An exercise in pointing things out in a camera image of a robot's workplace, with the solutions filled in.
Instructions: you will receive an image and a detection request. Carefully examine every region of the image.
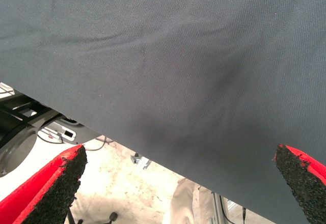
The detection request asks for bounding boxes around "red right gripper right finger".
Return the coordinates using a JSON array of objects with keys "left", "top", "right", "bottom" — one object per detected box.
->
[{"left": 274, "top": 144, "right": 326, "bottom": 224}]

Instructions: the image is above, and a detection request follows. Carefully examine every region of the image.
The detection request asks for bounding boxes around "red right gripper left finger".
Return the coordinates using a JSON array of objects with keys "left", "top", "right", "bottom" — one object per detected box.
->
[{"left": 0, "top": 144, "right": 88, "bottom": 224}]

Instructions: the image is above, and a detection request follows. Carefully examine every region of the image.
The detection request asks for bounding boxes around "grey round metal disc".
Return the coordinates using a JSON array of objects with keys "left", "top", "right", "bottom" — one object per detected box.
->
[{"left": 0, "top": 126, "right": 39, "bottom": 177}]

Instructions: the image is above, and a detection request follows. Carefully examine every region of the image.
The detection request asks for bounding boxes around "white panel with slot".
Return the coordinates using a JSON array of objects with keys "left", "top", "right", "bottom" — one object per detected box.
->
[{"left": 38, "top": 121, "right": 85, "bottom": 145}]

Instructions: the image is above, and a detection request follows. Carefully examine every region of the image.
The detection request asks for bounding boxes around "aluminium profile leg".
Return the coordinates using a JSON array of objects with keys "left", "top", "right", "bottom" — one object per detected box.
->
[{"left": 210, "top": 192, "right": 230, "bottom": 224}]

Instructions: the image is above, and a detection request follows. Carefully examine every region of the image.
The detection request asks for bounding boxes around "dark grey table cloth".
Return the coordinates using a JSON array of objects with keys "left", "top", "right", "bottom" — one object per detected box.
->
[{"left": 0, "top": 0, "right": 326, "bottom": 224}]

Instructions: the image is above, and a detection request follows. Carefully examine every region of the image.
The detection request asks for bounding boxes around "thin black floor cable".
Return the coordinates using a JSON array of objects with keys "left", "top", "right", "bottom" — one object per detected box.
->
[{"left": 84, "top": 135, "right": 107, "bottom": 152}]

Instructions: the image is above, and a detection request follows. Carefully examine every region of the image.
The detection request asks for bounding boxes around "black metal frame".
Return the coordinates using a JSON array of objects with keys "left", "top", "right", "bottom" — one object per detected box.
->
[{"left": 0, "top": 91, "right": 64, "bottom": 148}]

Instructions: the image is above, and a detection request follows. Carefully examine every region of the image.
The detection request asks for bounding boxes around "thin black hanging cable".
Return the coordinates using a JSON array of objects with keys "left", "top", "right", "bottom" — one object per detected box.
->
[{"left": 218, "top": 195, "right": 231, "bottom": 224}]

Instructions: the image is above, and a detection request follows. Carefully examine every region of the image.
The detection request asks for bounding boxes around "small aluminium bracket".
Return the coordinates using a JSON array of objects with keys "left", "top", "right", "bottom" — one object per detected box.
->
[{"left": 130, "top": 153, "right": 153, "bottom": 173}]

